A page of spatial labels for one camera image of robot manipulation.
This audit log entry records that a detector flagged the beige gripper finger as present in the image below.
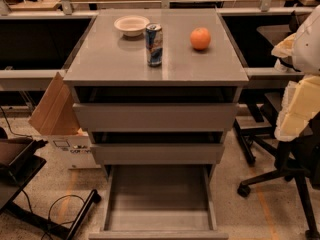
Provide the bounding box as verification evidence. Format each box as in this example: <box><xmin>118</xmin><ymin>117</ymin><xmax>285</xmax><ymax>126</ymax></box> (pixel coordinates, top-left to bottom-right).
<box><xmin>271</xmin><ymin>33</ymin><xmax>296</xmax><ymax>58</ymax></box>
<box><xmin>274</xmin><ymin>75</ymin><xmax>320</xmax><ymax>142</ymax></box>

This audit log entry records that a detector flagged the redbull can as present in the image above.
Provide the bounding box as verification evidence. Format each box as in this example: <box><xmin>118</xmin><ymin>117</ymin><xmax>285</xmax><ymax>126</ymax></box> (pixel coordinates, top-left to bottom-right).
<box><xmin>145</xmin><ymin>23</ymin><xmax>163</xmax><ymax>67</ymax></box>

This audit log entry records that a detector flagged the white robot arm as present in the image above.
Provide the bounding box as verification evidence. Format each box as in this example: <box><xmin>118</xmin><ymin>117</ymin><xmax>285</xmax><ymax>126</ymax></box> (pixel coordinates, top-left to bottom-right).
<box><xmin>271</xmin><ymin>6</ymin><xmax>320</xmax><ymax>142</ymax></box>

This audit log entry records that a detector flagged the grey drawer cabinet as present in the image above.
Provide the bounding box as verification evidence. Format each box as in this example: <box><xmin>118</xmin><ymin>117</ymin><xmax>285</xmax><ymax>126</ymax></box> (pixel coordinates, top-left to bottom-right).
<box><xmin>64</xmin><ymin>9</ymin><xmax>248</xmax><ymax>173</ymax></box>

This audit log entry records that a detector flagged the bottom grey drawer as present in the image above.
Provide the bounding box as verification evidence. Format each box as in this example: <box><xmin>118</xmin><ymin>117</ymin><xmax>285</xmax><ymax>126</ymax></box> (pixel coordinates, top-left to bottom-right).
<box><xmin>89</xmin><ymin>165</ymin><xmax>229</xmax><ymax>240</ymax></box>

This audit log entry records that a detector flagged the grey drawer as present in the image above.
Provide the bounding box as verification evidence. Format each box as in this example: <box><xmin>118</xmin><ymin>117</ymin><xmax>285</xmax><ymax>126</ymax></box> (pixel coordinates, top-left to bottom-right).
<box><xmin>74</xmin><ymin>86</ymin><xmax>237</xmax><ymax>132</ymax></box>
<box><xmin>89</xmin><ymin>165</ymin><xmax>229</xmax><ymax>240</ymax></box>
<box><xmin>91</xmin><ymin>132</ymin><xmax>224</xmax><ymax>165</ymax></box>

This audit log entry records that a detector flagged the middle grey drawer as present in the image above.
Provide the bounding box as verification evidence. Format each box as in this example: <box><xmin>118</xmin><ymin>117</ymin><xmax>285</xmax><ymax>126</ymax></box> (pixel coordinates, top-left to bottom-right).
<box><xmin>91</xmin><ymin>132</ymin><xmax>224</xmax><ymax>165</ymax></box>

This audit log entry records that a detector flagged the top grey drawer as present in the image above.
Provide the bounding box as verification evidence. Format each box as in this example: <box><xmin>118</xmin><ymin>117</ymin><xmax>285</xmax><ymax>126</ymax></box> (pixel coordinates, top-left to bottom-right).
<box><xmin>74</xmin><ymin>86</ymin><xmax>237</xmax><ymax>132</ymax></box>

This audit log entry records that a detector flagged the black office chair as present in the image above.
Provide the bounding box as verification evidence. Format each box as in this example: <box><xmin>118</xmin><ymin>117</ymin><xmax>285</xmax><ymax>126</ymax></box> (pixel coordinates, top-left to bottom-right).
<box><xmin>233</xmin><ymin>10</ymin><xmax>320</xmax><ymax>240</ymax></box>

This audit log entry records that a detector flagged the orange fruit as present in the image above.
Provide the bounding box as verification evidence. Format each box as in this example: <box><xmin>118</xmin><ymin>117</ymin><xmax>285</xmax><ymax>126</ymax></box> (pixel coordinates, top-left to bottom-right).
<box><xmin>190</xmin><ymin>27</ymin><xmax>211</xmax><ymax>50</ymax></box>

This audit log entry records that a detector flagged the white bowl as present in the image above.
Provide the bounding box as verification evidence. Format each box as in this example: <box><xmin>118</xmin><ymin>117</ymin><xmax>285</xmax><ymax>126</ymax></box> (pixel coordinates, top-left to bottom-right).
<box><xmin>114</xmin><ymin>15</ymin><xmax>150</xmax><ymax>37</ymax></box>

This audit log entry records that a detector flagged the cardboard box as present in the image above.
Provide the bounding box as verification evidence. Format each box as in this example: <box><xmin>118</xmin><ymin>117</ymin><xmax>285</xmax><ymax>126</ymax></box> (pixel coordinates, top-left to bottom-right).
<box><xmin>29</xmin><ymin>73</ymin><xmax>99</xmax><ymax>169</ymax></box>

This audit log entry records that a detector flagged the black stand left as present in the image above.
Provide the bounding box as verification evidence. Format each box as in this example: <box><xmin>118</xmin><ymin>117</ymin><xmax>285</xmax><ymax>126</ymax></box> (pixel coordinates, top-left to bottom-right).
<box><xmin>0</xmin><ymin>128</ymin><xmax>101</xmax><ymax>240</ymax></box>

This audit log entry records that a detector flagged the black floor cable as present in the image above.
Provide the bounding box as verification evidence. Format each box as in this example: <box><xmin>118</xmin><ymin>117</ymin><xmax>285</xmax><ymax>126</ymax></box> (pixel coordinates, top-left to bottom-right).
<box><xmin>19</xmin><ymin>188</ymin><xmax>88</xmax><ymax>240</ymax></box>

